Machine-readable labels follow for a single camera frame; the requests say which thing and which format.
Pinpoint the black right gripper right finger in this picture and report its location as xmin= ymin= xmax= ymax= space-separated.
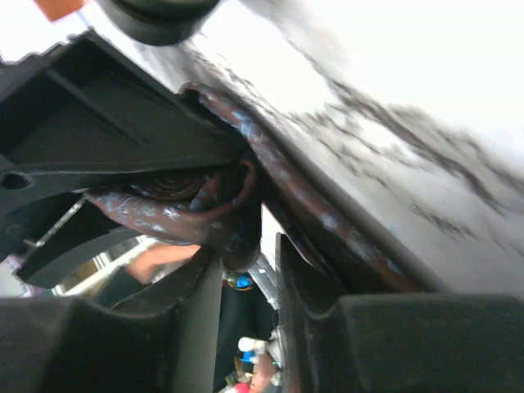
xmin=277 ymin=235 xmax=523 ymax=392

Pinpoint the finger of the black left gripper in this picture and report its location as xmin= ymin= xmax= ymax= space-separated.
xmin=1 ymin=30 xmax=246 ymax=205
xmin=1 ymin=193 xmax=138 ymax=289

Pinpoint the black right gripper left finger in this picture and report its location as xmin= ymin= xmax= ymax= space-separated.
xmin=1 ymin=248 xmax=222 ymax=392

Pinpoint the dark brown blue floral tie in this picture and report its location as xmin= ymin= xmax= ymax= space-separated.
xmin=86 ymin=83 xmax=436 ymax=292

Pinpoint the orange wooden divided tray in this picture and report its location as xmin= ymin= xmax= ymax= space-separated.
xmin=34 ymin=0 xmax=88 ymax=22

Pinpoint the dark metal crank handle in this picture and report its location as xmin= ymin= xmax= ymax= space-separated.
xmin=97 ymin=0 xmax=219 ymax=47

